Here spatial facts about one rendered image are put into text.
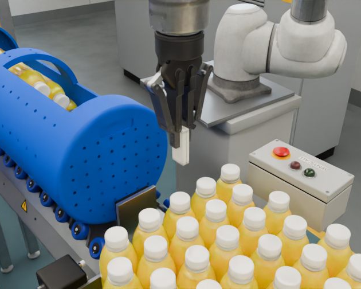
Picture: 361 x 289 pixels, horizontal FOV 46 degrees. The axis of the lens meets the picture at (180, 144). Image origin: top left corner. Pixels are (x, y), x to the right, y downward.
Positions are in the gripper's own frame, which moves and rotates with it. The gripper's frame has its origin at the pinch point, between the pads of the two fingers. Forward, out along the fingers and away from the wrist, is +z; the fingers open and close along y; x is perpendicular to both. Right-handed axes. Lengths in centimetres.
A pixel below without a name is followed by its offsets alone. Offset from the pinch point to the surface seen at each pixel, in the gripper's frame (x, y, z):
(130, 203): -11.4, 4.1, 17.9
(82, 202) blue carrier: -17.6, 11.7, 17.2
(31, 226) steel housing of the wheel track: -41, 16, 37
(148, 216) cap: -0.2, 7.7, 12.1
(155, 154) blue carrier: -17.7, -7.8, 14.0
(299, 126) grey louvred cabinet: -71, -157, 85
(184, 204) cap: 1.5, 0.5, 12.4
